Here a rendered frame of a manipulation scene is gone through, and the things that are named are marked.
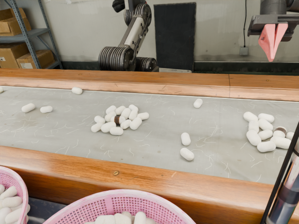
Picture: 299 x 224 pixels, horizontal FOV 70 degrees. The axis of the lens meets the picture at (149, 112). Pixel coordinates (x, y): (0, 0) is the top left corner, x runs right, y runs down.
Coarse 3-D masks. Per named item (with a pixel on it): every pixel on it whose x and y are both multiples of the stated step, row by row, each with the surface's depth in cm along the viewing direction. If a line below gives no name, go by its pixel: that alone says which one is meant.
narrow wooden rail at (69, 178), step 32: (0, 160) 43; (32, 160) 42; (64, 160) 41; (96, 160) 41; (32, 192) 44; (64, 192) 41; (96, 192) 38; (160, 192) 34; (192, 192) 33; (224, 192) 33; (256, 192) 32
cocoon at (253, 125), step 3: (252, 120) 48; (255, 120) 48; (249, 123) 48; (252, 123) 47; (255, 123) 47; (258, 123) 47; (249, 126) 47; (252, 126) 46; (255, 126) 46; (258, 126) 46; (249, 129) 46; (252, 129) 46; (255, 129) 46; (258, 129) 46
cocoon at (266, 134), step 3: (267, 129) 45; (261, 132) 44; (264, 132) 44; (267, 132) 44; (270, 132) 44; (261, 135) 44; (264, 135) 44; (267, 135) 44; (270, 135) 44; (261, 138) 44; (264, 138) 44
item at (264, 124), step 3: (261, 120) 47; (264, 120) 47; (261, 123) 47; (264, 123) 47; (267, 123) 46; (261, 126) 47; (264, 126) 46; (267, 126) 46; (270, 126) 46; (264, 129) 46; (270, 129) 46
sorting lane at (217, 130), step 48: (0, 96) 73; (48, 96) 70; (96, 96) 67; (144, 96) 65; (192, 96) 62; (0, 144) 51; (48, 144) 50; (96, 144) 48; (144, 144) 47; (192, 144) 46; (240, 144) 44
